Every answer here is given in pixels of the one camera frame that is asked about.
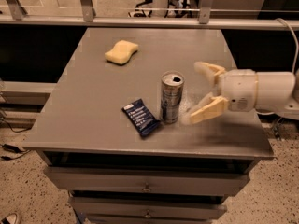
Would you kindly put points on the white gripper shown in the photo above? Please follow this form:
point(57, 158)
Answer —
point(239, 89)

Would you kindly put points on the silver blue redbull can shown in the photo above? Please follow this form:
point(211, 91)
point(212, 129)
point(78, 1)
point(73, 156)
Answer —
point(172, 84)

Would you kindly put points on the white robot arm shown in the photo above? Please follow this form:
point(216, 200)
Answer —
point(277, 92)

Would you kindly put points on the blue rxbar blueberry wrapper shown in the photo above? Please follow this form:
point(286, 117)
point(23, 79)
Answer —
point(140, 116)

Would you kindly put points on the yellow sponge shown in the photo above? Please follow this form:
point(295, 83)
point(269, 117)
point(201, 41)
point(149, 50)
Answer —
point(122, 52)

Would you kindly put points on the grey drawer cabinet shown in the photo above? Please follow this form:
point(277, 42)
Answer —
point(111, 134)

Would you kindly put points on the upper grey drawer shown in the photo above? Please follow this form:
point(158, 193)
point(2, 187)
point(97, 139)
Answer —
point(148, 182)

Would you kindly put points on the grey drawer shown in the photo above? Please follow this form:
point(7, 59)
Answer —
point(146, 209)
point(148, 182)

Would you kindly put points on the lower grey drawer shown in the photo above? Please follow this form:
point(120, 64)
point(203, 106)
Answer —
point(146, 209)

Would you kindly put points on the black power adapter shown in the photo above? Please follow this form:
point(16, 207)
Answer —
point(11, 148)

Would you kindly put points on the white sneaker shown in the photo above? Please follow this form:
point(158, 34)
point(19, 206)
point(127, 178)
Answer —
point(13, 218)

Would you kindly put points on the metal railing frame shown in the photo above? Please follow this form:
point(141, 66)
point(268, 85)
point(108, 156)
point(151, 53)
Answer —
point(203, 20)

